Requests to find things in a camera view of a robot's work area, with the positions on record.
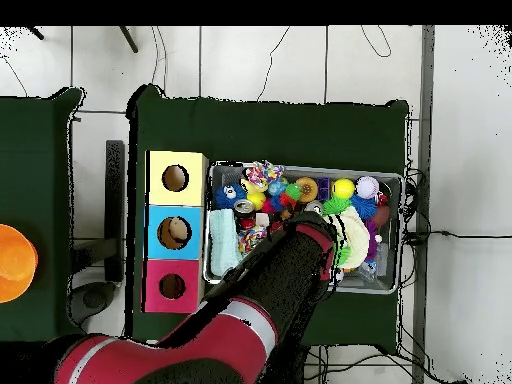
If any purple spiky ball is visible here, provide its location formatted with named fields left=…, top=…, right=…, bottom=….
left=365, top=218, right=383, bottom=263

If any colourful rope knot toy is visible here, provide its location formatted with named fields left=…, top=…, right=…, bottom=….
left=243, top=159, right=286, bottom=188
left=237, top=225, right=268, bottom=254

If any green spiky ball with eyes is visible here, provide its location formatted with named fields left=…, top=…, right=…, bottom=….
left=322, top=195, right=353, bottom=215

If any light blue muslin cloth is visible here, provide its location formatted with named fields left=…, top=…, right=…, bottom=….
left=209, top=208, right=243, bottom=277

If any burger toy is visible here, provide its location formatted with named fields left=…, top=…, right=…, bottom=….
left=294, top=176, right=320, bottom=204

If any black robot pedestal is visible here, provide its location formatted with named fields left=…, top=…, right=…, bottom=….
left=275, top=343, right=309, bottom=384

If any green covered side table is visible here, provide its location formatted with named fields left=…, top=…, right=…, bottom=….
left=0, top=86, right=93, bottom=346

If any wooden three-hole box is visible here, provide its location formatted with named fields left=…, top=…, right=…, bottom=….
left=141, top=149, right=210, bottom=314

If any blue spiky ball with eyes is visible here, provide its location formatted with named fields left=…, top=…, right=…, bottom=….
left=213, top=183, right=247, bottom=210

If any white baseball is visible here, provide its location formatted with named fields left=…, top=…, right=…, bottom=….
left=355, top=175, right=381, bottom=200

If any black floor cable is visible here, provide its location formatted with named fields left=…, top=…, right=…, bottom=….
left=403, top=229, right=512, bottom=246
left=256, top=25, right=292, bottom=103

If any shallow clear mesh bin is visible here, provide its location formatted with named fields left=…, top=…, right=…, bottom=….
left=202, top=160, right=405, bottom=296

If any black stand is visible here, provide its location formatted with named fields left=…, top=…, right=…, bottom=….
left=69, top=139, right=126, bottom=326

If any crushed drink can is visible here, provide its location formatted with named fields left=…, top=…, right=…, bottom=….
left=233, top=198, right=257, bottom=220

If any yellow smooth ball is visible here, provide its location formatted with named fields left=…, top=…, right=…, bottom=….
left=331, top=177, right=356, bottom=200
left=246, top=191, right=267, bottom=211

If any dark green table cloth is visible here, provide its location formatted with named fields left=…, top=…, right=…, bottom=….
left=125, top=83, right=411, bottom=355

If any orange plastic bowl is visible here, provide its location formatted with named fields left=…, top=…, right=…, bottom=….
left=0, top=223, right=40, bottom=304

